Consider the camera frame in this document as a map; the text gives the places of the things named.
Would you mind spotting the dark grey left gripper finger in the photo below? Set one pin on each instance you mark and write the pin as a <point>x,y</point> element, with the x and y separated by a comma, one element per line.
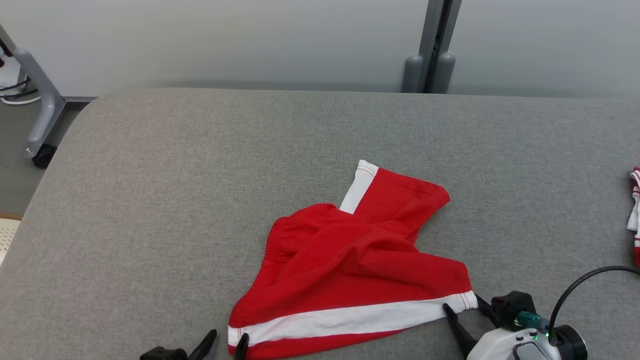
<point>242,350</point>
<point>205,350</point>

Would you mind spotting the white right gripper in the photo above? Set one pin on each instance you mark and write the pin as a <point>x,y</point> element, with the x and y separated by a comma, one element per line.
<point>495,345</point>

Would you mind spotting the red shorts with white band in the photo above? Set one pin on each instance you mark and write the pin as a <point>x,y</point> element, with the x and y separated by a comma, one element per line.
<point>350,265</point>

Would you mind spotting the red white basketball jersey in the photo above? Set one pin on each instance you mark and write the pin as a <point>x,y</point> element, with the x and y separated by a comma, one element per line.
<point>636,225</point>

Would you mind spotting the grey fabric cushion surface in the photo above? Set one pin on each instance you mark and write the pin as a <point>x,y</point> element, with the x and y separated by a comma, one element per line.
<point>200,175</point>

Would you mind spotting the white perforated laundry basket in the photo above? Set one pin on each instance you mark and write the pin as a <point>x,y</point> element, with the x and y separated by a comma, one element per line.
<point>7,237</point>

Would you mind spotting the grey metal stand leg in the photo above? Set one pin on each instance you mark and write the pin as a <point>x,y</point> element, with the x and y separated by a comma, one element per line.
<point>47,100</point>

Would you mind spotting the white power strip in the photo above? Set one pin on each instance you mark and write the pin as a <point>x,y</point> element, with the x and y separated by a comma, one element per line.
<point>9,70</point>

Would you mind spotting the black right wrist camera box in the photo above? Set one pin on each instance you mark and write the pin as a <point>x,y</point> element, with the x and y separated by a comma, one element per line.
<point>510,307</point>

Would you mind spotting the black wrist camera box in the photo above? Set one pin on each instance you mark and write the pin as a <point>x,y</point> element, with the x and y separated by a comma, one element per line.
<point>162,353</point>
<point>510,307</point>

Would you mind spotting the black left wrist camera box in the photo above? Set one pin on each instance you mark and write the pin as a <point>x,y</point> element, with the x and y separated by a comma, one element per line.
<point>162,353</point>

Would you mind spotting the teal right camera connector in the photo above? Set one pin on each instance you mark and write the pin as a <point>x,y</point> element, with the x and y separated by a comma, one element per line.
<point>530,320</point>

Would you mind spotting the grey cylindrical post foot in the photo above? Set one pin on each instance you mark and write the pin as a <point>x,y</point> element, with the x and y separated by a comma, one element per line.
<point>443,75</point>
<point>412,75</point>

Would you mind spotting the grey partition post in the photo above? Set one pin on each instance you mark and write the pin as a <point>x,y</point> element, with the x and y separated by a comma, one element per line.
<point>440,30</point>

